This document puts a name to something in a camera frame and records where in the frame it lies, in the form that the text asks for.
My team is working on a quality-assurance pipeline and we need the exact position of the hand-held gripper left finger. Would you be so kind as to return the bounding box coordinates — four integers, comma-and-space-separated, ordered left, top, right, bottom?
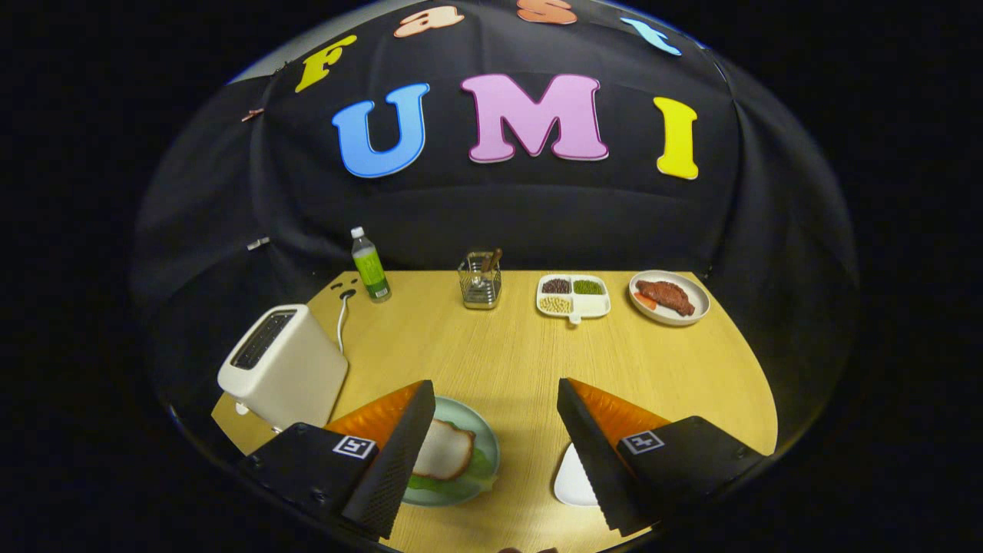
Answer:
238, 380, 436, 541

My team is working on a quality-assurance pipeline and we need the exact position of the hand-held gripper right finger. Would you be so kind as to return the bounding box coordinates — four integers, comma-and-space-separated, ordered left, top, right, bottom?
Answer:
557, 378, 769, 537

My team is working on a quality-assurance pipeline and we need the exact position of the white bread slice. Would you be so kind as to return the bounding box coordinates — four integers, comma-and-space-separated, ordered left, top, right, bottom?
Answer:
412, 419, 476, 482

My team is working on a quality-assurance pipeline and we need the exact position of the green lettuce leaf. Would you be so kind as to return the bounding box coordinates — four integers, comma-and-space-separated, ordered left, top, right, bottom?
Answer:
407, 419, 496, 494

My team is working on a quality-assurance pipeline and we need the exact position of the small white plate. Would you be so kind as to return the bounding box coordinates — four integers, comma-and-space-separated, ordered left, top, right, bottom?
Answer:
554, 442, 600, 508

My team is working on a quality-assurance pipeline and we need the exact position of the pale green plate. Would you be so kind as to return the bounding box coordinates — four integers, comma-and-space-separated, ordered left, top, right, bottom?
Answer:
401, 396, 501, 508

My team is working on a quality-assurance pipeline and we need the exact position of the white toaster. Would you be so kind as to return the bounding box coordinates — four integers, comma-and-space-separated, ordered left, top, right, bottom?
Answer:
217, 304, 349, 432

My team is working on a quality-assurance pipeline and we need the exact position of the white divided bean dish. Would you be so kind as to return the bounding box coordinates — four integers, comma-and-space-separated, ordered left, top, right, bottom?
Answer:
536, 274, 612, 325

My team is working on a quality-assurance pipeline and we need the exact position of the brown meat steak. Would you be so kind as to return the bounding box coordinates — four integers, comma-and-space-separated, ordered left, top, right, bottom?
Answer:
636, 280, 696, 317

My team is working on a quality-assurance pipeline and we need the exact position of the white meat plate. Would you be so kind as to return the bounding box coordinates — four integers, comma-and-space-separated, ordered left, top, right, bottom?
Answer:
629, 270, 711, 327

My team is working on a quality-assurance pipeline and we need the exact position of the green label drink bottle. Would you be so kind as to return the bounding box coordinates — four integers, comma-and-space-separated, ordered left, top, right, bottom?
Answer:
351, 227, 392, 303

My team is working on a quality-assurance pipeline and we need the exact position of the black backdrop cloth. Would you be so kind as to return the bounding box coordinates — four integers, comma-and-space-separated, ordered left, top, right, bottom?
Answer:
131, 0, 859, 446

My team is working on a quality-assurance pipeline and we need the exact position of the white toaster cable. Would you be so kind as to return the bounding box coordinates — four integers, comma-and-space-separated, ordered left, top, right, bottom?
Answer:
336, 289, 357, 354

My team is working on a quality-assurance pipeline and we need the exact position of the metal wire utensil holder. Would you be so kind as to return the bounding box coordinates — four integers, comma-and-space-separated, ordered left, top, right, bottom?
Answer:
458, 252, 503, 310

